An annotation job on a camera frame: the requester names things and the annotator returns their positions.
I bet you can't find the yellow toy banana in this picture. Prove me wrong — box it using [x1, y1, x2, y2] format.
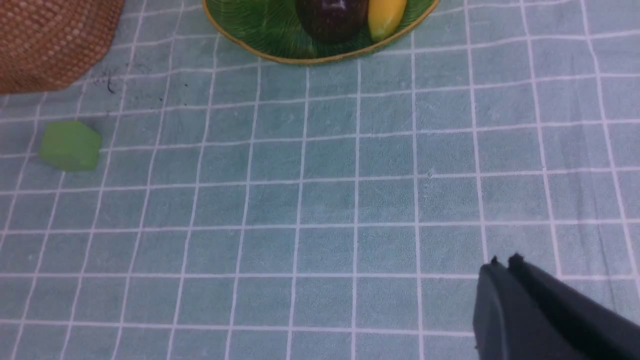
[367, 0, 407, 43]

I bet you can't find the green checkered tablecloth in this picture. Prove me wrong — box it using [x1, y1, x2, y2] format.
[0, 0, 639, 360]

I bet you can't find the green glass leaf plate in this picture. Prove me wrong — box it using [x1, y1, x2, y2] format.
[202, 0, 438, 65]

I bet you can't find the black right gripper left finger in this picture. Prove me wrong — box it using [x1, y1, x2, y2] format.
[472, 256, 595, 360]

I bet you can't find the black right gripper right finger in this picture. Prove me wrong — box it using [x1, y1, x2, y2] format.
[508, 253, 640, 360]

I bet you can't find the dark purple toy mangosteen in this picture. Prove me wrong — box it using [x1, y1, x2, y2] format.
[294, 0, 369, 44]

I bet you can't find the woven wicker basket green lining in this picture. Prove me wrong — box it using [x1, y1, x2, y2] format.
[0, 0, 124, 95]

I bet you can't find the green foam cube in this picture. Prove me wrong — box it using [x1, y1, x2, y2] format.
[38, 120, 102, 173]

